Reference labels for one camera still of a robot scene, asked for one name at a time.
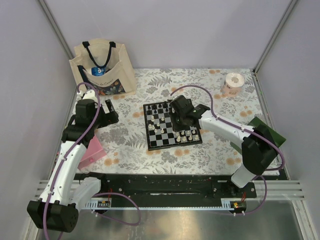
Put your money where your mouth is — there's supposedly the dark green plastic box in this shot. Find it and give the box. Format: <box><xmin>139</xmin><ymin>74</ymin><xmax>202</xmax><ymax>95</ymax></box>
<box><xmin>229</xmin><ymin>116</ymin><xmax>286</xmax><ymax>151</ymax></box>

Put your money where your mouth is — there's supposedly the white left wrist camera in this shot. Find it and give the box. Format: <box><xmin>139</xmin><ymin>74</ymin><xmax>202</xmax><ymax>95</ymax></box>
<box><xmin>76</xmin><ymin>89</ymin><xmax>98</xmax><ymax>103</ymax></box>

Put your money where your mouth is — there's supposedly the pink wrapped toilet paper roll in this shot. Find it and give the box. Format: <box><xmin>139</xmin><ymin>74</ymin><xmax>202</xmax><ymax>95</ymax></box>
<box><xmin>221</xmin><ymin>72</ymin><xmax>245</xmax><ymax>97</ymax></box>

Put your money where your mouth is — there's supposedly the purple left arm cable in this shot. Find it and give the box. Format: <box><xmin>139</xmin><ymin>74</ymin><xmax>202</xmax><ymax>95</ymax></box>
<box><xmin>42</xmin><ymin>81</ymin><xmax>142</xmax><ymax>240</ymax></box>

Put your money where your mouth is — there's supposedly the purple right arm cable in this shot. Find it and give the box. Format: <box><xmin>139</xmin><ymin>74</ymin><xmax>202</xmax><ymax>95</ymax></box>
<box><xmin>171</xmin><ymin>85</ymin><xmax>285</xmax><ymax>216</ymax></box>

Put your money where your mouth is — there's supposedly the cream canvas tote bag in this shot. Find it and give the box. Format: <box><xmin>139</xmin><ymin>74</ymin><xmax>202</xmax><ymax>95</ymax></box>
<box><xmin>69</xmin><ymin>38</ymin><xmax>137</xmax><ymax>96</ymax></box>

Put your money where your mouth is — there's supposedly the black magnetic chess board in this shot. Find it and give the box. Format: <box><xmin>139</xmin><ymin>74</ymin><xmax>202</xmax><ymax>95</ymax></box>
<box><xmin>143</xmin><ymin>101</ymin><xmax>203</xmax><ymax>151</ymax></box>

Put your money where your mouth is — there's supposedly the floral patterned table mat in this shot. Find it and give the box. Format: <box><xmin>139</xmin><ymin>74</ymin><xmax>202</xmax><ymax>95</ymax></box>
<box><xmin>81</xmin><ymin>68</ymin><xmax>264</xmax><ymax>175</ymax></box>

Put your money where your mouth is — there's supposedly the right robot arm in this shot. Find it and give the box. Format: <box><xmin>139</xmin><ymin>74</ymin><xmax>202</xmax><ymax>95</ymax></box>
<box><xmin>169</xmin><ymin>95</ymin><xmax>279</xmax><ymax>198</ymax></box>

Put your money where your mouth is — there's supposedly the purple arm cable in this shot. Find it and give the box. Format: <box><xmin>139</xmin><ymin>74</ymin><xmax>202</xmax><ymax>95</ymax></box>
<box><xmin>42</xmin><ymin>81</ymin><xmax>142</xmax><ymax>240</ymax></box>
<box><xmin>171</xmin><ymin>85</ymin><xmax>285</xmax><ymax>216</ymax></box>

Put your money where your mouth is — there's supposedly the white slotted cable duct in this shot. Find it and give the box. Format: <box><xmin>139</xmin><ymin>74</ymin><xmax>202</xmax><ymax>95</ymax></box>
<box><xmin>82</xmin><ymin>198</ymin><xmax>112</xmax><ymax>210</ymax></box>

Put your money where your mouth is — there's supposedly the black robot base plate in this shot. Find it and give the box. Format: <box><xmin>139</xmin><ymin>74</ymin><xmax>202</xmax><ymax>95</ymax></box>
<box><xmin>74</xmin><ymin>172</ymin><xmax>257</xmax><ymax>209</ymax></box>

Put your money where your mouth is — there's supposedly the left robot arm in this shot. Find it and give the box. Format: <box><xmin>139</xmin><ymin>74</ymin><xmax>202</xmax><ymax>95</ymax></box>
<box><xmin>27</xmin><ymin>99</ymin><xmax>119</xmax><ymax>233</ymax></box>

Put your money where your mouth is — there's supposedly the pink plastic box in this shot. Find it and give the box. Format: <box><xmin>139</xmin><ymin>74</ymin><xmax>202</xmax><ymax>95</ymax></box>
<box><xmin>77</xmin><ymin>135</ymin><xmax>107</xmax><ymax>170</ymax></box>

